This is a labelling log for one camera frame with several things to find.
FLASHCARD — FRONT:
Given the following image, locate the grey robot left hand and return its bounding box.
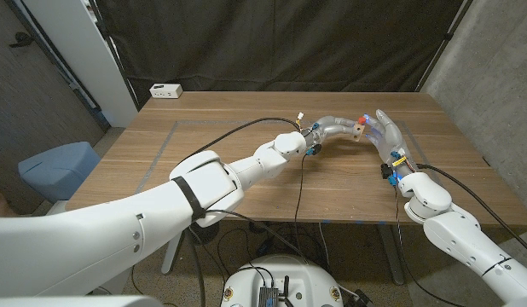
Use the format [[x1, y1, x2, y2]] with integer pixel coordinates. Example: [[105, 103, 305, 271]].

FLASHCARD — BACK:
[[302, 115, 362, 149]]

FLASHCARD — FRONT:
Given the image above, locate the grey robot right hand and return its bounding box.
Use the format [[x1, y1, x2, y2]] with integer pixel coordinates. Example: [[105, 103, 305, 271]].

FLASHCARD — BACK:
[[362, 108, 418, 175]]

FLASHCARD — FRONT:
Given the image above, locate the black backdrop curtain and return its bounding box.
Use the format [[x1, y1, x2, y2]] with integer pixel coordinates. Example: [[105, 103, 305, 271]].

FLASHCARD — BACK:
[[95, 0, 476, 107]]

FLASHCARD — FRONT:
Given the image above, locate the black backdrop stand pole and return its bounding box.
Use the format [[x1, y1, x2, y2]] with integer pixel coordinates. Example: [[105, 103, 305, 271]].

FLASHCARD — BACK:
[[87, 0, 142, 112], [415, 0, 476, 92]]

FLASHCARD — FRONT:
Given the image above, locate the grey table leg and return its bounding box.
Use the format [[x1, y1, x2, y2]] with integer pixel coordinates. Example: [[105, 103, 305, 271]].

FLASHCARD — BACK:
[[376, 224, 406, 286], [160, 232, 184, 275]]

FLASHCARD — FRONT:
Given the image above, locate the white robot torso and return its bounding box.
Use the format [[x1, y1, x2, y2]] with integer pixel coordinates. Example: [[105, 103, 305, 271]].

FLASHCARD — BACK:
[[220, 254, 345, 307]]

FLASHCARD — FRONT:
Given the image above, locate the round black floor fan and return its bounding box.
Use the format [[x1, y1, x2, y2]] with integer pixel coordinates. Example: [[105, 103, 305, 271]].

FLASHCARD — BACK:
[[193, 221, 220, 246]]

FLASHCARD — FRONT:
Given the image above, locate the black antenna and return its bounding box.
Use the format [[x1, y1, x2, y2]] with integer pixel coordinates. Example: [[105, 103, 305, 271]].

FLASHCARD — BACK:
[[278, 275, 292, 307]]

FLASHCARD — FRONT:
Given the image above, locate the white power strip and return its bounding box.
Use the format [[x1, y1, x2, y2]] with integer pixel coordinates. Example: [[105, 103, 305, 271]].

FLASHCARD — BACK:
[[148, 83, 183, 100]]

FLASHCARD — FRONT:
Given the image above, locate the grey electronics box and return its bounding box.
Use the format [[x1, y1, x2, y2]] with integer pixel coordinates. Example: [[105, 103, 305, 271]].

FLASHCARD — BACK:
[[258, 286, 281, 307]]

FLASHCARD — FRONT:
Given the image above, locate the blue-grey stool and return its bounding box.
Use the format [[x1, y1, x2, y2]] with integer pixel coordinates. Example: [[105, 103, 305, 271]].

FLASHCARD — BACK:
[[18, 141, 101, 204]]

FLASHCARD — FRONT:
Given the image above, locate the person's bare leg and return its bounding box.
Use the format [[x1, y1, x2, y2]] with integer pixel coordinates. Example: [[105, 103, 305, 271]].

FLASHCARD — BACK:
[[0, 187, 24, 218]]

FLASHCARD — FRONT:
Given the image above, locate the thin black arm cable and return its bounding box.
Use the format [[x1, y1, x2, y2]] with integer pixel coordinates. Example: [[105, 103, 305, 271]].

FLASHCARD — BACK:
[[206, 153, 310, 264], [393, 187, 460, 307]]

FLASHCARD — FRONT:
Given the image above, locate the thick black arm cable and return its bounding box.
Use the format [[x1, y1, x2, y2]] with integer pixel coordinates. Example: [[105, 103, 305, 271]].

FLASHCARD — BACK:
[[173, 117, 302, 307], [415, 164, 527, 259]]

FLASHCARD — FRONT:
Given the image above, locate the white floor cable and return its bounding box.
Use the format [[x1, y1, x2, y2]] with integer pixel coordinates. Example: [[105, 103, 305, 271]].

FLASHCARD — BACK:
[[317, 222, 332, 268]]

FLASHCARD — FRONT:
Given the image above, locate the black floor cable loop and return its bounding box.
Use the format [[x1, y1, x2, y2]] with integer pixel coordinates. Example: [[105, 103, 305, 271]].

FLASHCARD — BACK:
[[216, 221, 328, 278]]

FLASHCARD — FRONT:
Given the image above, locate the black door handle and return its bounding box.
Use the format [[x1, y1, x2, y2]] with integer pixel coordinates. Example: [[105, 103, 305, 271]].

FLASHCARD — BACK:
[[8, 32, 33, 48]]

